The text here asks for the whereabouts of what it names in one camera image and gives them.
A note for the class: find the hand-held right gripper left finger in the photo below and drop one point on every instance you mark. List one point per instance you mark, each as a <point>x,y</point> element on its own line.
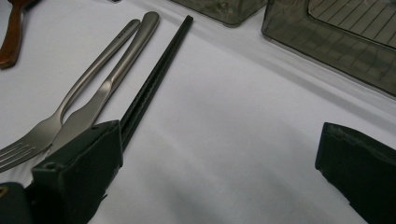
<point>77,174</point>

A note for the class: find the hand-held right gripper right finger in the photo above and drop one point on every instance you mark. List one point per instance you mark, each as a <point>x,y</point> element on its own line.
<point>364,174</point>

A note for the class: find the black chopstick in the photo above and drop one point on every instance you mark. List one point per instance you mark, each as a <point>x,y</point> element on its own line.
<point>158,77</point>
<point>151,77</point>

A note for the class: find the brown wooden spoon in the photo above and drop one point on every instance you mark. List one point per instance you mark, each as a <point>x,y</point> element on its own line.
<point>12,37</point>

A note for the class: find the clear plastic bin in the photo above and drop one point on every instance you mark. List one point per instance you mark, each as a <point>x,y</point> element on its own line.
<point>327,46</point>
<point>224,11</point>

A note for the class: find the steel fork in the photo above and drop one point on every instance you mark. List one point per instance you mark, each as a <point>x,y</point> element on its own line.
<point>46,127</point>

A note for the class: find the silver forks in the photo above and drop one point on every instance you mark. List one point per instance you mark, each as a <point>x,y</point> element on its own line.
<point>93,109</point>

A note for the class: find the white table sheet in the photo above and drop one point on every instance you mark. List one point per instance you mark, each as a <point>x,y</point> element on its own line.
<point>233,109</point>

